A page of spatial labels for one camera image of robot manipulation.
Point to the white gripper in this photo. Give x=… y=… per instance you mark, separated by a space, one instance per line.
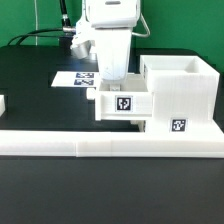
x=107 y=25

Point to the white drawer tray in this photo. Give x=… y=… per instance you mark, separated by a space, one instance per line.
x=132 y=102
x=140 y=124

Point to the white front drawer tray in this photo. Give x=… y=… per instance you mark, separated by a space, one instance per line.
x=140 y=124

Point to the white drawer cabinet box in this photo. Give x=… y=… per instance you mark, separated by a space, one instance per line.
x=184 y=90

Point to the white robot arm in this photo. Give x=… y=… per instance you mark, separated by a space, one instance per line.
x=109 y=25

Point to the white marker sheet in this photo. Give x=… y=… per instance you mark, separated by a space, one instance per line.
x=75 y=79

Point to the white L-shaped fence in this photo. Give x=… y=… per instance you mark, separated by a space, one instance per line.
x=59 y=125

